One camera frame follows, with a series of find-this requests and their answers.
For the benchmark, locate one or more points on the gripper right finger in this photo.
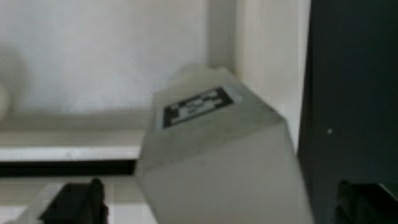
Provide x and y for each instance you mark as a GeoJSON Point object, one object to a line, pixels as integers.
{"type": "Point", "coordinates": [366, 203]}

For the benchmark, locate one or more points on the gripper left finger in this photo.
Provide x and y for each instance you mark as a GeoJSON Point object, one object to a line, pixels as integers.
{"type": "Point", "coordinates": [77, 206]}

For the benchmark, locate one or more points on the white table leg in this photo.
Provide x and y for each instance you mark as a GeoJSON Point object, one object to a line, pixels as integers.
{"type": "Point", "coordinates": [217, 169]}

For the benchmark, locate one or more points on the white square tabletop tray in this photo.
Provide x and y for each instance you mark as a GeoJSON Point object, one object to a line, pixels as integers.
{"type": "Point", "coordinates": [91, 52]}

